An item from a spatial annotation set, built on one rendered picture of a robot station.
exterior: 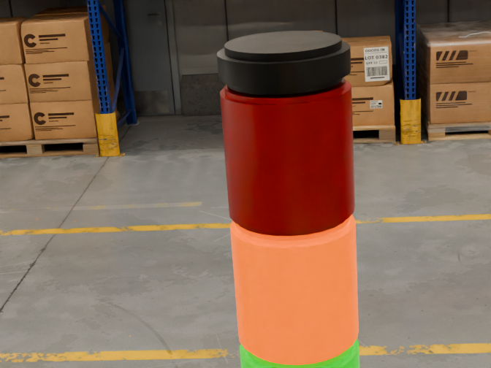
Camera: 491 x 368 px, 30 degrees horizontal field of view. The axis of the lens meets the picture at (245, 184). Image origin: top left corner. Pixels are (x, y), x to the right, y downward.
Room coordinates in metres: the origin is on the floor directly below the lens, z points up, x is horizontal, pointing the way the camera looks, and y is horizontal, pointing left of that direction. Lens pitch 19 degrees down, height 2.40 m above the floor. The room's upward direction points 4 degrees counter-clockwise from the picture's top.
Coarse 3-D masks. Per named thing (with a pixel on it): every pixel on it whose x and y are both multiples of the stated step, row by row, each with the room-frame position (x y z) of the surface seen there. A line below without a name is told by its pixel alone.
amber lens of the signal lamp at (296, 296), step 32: (352, 224) 0.33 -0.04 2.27; (256, 256) 0.32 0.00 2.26; (288, 256) 0.32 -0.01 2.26; (320, 256) 0.32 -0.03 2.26; (352, 256) 0.33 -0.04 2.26; (256, 288) 0.32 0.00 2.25; (288, 288) 0.32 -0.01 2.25; (320, 288) 0.32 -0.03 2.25; (352, 288) 0.33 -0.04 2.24; (256, 320) 0.32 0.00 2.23; (288, 320) 0.32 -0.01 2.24; (320, 320) 0.32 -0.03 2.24; (352, 320) 0.33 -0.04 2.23; (256, 352) 0.32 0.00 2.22; (288, 352) 0.32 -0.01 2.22; (320, 352) 0.32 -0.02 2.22
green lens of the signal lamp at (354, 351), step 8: (240, 344) 0.34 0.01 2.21; (240, 352) 0.34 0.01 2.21; (248, 352) 0.33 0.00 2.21; (344, 352) 0.33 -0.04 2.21; (352, 352) 0.33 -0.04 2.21; (240, 360) 0.34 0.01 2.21; (248, 360) 0.33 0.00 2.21; (256, 360) 0.33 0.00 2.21; (264, 360) 0.33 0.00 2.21; (328, 360) 0.32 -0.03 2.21; (336, 360) 0.32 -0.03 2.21; (344, 360) 0.32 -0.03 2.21; (352, 360) 0.33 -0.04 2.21
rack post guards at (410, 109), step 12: (408, 108) 7.66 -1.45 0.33; (420, 108) 7.68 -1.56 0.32; (96, 120) 7.95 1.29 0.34; (108, 120) 7.92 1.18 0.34; (408, 120) 7.66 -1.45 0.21; (420, 120) 7.67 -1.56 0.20; (108, 132) 7.93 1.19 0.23; (408, 132) 7.66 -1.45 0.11; (420, 132) 7.67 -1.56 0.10; (108, 144) 7.93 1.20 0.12; (396, 144) 7.68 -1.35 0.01; (96, 156) 7.94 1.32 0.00
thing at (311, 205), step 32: (224, 96) 0.33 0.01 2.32; (256, 96) 0.32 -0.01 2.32; (288, 96) 0.32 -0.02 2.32; (320, 96) 0.32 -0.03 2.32; (224, 128) 0.33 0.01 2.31; (256, 128) 0.32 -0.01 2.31; (288, 128) 0.31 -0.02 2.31; (320, 128) 0.32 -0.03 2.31; (352, 128) 0.34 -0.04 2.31; (256, 160) 0.32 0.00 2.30; (288, 160) 0.31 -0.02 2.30; (320, 160) 0.32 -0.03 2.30; (352, 160) 0.33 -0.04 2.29; (256, 192) 0.32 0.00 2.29; (288, 192) 0.31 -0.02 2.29; (320, 192) 0.32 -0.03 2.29; (352, 192) 0.33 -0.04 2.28; (256, 224) 0.32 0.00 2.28; (288, 224) 0.31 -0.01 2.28; (320, 224) 0.32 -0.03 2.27
